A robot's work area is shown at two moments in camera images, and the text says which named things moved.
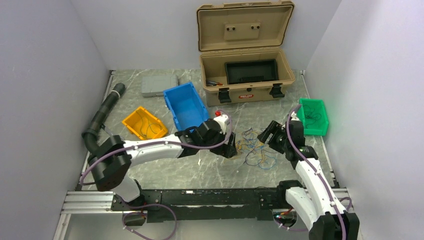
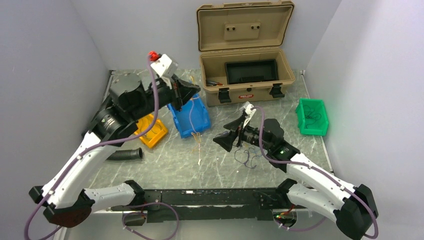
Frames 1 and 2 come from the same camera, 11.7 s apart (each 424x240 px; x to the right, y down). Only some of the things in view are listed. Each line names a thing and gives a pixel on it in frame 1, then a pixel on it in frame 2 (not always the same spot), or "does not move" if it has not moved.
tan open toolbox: (240, 31) does not move
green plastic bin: (313, 113) does not move
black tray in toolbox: (250, 71) does not move
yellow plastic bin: (144, 124) does not move
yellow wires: (250, 141) to (197, 135)
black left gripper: (227, 151) to (180, 91)
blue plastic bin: (187, 108) does not move
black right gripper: (278, 129) to (226, 141)
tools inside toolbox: (213, 83) does not move
